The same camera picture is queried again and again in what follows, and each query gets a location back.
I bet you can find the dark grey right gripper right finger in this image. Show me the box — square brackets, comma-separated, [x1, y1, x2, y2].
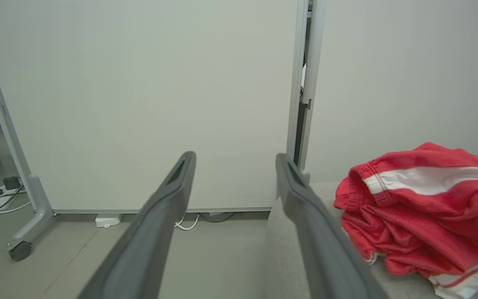
[275, 153, 389, 299]

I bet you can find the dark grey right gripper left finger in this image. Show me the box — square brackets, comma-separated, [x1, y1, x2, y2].
[77, 151, 197, 299]

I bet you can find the red white striped sports clothing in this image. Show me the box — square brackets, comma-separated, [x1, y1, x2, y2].
[333, 142, 478, 299]

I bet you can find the white power adapter box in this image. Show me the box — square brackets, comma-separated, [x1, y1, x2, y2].
[95, 213, 123, 228]

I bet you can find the black caster wheel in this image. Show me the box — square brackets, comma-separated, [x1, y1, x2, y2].
[9, 241, 34, 262]

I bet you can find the black plug adapter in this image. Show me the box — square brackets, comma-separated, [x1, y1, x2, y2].
[2, 176, 22, 191]

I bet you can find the white partition panel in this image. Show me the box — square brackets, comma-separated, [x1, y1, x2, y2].
[305, 0, 478, 184]
[0, 0, 298, 214]

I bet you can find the white looped floor cable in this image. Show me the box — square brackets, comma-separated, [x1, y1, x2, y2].
[174, 213, 200, 231]

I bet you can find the black floor cable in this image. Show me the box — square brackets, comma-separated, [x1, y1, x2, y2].
[200, 212, 236, 223]

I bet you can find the grey partition frame leg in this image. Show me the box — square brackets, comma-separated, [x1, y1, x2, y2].
[0, 4, 56, 252]
[301, 0, 327, 172]
[285, 0, 311, 184]

